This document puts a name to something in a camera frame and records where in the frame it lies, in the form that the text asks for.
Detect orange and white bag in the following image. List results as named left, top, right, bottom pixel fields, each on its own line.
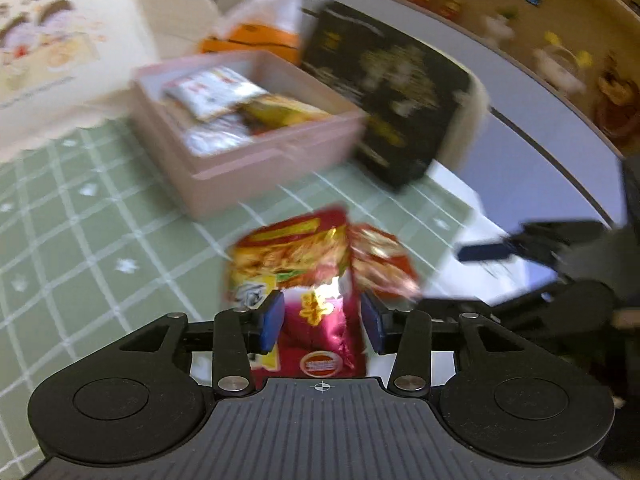
left=197, top=0, right=306, bottom=66

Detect pink box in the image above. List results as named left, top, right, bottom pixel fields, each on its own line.
left=131, top=50, right=368, bottom=221

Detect green grid tablecloth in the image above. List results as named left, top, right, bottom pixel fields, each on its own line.
left=0, top=119, right=506, bottom=480

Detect cream printed cloth bag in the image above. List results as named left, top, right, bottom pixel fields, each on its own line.
left=0, top=0, right=156, bottom=156

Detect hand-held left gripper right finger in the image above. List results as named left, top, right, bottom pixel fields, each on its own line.
left=360, top=291, right=531, bottom=397

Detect silver snack packet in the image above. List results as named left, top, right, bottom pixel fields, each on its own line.
left=182, top=112, right=256, bottom=158

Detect yellow snack bag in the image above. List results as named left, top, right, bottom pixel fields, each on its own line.
left=237, top=95, right=333, bottom=136

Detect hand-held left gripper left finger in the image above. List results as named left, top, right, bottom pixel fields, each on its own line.
left=117, top=290, right=286, bottom=397

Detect white snack packet red edges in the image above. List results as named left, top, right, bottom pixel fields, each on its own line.
left=162, top=66, right=268, bottom=122

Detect orange-red snack packet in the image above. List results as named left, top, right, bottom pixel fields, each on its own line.
left=350, top=224, right=421, bottom=301

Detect brown toy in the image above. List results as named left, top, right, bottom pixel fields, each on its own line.
left=595, top=57, right=640, bottom=136

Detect cream chair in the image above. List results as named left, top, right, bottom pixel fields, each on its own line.
left=117, top=0, right=221, bottom=61
left=440, top=80, right=493, bottom=171

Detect wooden shelf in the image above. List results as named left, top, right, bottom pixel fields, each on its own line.
left=300, top=0, right=640, bottom=156

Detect black gold-printed box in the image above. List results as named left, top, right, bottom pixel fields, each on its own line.
left=300, top=1, right=476, bottom=193

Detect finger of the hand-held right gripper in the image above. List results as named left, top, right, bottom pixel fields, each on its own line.
left=456, top=220, right=607, bottom=273
left=419, top=280, right=568, bottom=323

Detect dark red snack bag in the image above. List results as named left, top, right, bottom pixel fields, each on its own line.
left=220, top=204, right=371, bottom=392

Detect yellow and white toy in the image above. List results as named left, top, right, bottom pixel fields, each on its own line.
left=532, top=32, right=593, bottom=93

